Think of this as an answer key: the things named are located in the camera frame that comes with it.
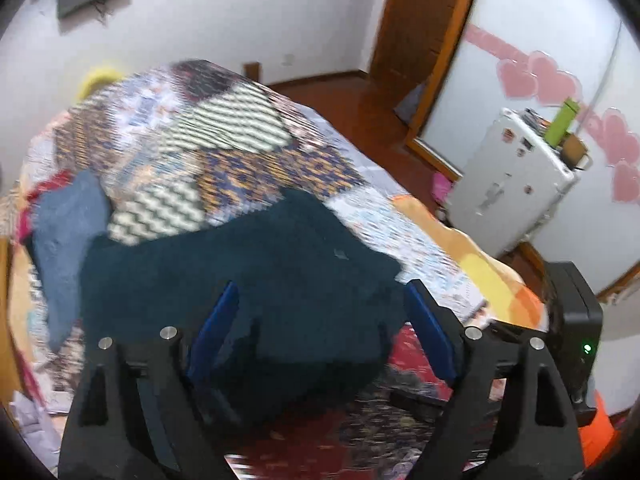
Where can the white hard case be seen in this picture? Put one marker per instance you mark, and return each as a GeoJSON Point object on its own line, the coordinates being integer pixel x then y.
{"type": "Point", "coordinates": [505, 185]}

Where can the blue jeans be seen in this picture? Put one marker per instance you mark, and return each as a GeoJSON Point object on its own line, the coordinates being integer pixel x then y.
{"type": "Point", "coordinates": [65, 240]}

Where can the dark teal pants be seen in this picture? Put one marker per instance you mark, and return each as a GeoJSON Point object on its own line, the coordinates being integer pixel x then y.
{"type": "Point", "coordinates": [280, 280]}

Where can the grey blue bag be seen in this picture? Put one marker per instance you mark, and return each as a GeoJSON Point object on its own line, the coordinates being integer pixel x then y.
{"type": "Point", "coordinates": [411, 102]}

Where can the pale lilac cloth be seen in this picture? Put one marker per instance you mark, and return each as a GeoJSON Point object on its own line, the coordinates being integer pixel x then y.
{"type": "Point", "coordinates": [32, 430]}

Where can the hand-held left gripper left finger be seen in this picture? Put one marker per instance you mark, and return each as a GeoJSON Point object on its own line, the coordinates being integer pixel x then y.
{"type": "Point", "coordinates": [212, 332]}

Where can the red pink cloth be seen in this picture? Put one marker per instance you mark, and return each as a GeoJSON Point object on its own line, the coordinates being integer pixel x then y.
{"type": "Point", "coordinates": [47, 187]}

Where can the white wall socket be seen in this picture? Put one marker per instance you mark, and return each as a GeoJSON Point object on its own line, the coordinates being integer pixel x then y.
{"type": "Point", "coordinates": [288, 60]}

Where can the patchwork quilt bed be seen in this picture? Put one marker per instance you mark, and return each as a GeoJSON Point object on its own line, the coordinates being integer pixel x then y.
{"type": "Point", "coordinates": [240, 130]}

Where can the yellow curved cushion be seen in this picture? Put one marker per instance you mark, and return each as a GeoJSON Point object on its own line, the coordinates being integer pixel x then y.
{"type": "Point", "coordinates": [97, 80]}

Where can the wooden bed post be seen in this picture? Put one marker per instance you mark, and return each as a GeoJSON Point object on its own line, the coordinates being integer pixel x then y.
{"type": "Point", "coordinates": [252, 71]}

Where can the brown box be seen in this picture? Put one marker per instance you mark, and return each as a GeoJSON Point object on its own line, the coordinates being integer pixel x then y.
{"type": "Point", "coordinates": [575, 150]}

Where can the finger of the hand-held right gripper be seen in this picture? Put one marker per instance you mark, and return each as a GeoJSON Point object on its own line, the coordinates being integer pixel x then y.
{"type": "Point", "coordinates": [415, 405]}

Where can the green bottle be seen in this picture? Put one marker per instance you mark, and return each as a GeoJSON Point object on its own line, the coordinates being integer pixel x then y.
{"type": "Point", "coordinates": [562, 122]}

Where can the row of pink heart stickers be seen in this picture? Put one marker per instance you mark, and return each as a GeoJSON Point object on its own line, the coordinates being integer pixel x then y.
{"type": "Point", "coordinates": [545, 77]}

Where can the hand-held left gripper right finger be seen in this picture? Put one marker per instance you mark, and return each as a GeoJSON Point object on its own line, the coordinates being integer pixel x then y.
{"type": "Point", "coordinates": [432, 332]}

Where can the wooden wardrobe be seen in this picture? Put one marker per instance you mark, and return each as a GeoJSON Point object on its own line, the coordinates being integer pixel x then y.
{"type": "Point", "coordinates": [420, 15]}

